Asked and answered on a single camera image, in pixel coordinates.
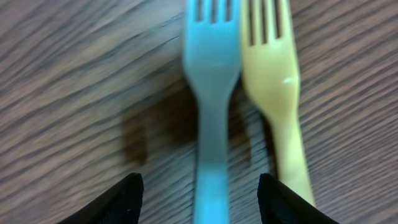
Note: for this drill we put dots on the yellow plastic fork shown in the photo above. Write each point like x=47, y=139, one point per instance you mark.
x=271, y=78

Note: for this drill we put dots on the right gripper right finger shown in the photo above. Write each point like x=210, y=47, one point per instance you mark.
x=280, y=205

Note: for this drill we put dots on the light blue plastic fork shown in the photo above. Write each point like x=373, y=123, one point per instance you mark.
x=212, y=64

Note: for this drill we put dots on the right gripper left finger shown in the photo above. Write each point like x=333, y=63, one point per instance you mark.
x=120, y=204

